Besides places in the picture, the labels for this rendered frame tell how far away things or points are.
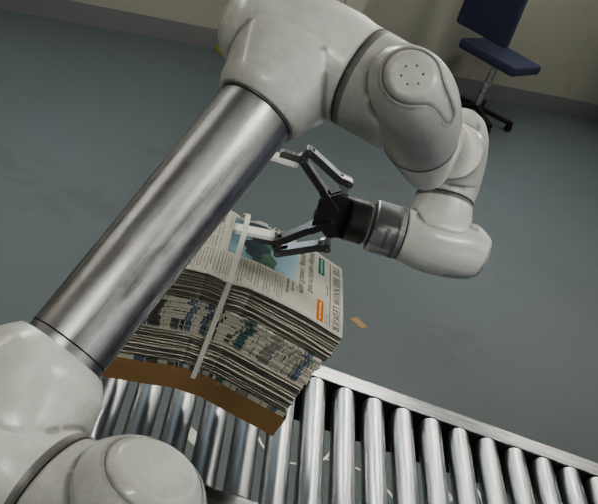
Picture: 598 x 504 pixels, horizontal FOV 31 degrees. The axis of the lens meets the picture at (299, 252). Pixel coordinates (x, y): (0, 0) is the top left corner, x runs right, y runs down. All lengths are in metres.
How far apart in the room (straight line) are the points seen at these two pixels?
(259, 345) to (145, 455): 0.72
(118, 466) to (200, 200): 0.34
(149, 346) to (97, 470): 0.74
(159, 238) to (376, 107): 0.29
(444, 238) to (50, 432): 0.86
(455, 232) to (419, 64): 0.61
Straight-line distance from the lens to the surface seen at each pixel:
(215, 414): 2.06
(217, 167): 1.28
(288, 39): 1.33
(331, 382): 2.30
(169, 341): 1.83
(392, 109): 1.28
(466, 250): 1.84
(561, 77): 8.51
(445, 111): 1.31
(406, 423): 2.28
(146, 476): 1.11
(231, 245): 1.89
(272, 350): 1.82
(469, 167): 1.84
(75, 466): 1.16
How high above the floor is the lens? 1.97
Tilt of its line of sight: 25 degrees down
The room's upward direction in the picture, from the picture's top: 23 degrees clockwise
